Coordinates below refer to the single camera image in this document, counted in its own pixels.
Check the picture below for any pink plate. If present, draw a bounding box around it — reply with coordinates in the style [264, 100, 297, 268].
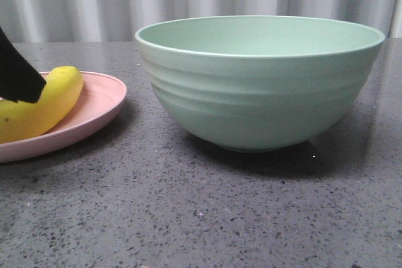
[1, 72, 127, 163]

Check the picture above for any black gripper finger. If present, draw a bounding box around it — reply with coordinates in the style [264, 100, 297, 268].
[1, 29, 46, 103]

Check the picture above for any green ribbed bowl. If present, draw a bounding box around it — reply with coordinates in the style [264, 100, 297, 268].
[135, 16, 385, 153]

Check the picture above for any yellow banana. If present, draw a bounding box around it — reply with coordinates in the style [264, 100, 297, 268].
[1, 66, 84, 143]

